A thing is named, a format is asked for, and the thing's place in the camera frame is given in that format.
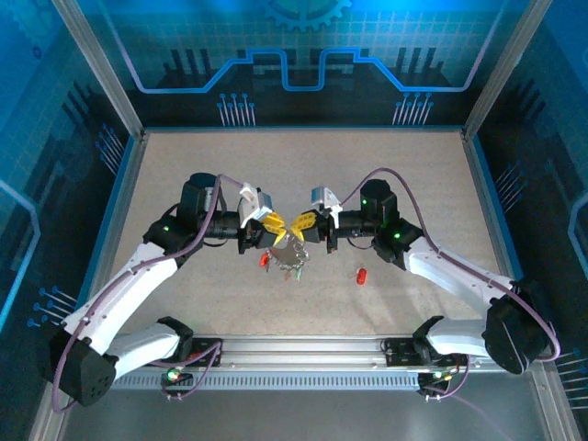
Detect small black controller box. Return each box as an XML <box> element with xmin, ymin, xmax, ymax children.
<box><xmin>161</xmin><ymin>369</ymin><xmax>194</xmax><ymax>387</ymax></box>
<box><xmin>417</xmin><ymin>370</ymin><xmax>454</xmax><ymax>391</ymax></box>

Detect grey metal front plate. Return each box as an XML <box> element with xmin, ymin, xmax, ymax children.
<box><xmin>59</xmin><ymin>390</ymin><xmax>552</xmax><ymax>441</ymax></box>

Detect aluminium side rail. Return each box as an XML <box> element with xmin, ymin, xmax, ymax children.
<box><xmin>27</xmin><ymin>130</ymin><xmax>149</xmax><ymax>441</ymax></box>
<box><xmin>460</xmin><ymin>130</ymin><xmax>582</xmax><ymax>441</ymax></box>

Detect aluminium back rail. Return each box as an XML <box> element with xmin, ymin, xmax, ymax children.
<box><xmin>141</xmin><ymin>127</ymin><xmax>466</xmax><ymax>136</ymax></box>

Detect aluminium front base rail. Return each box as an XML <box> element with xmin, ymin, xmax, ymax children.
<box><xmin>114</xmin><ymin>334</ymin><xmax>534</xmax><ymax>372</ymax></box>

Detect slotted grey cable duct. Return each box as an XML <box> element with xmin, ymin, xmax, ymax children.
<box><xmin>112</xmin><ymin>374</ymin><xmax>422</xmax><ymax>391</ymax></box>

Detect aluminium frame post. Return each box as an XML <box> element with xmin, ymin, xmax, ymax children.
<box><xmin>51</xmin><ymin>0</ymin><xmax>147</xmax><ymax>139</ymax></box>
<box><xmin>462</xmin><ymin>0</ymin><xmax>554</xmax><ymax>139</ymax></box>

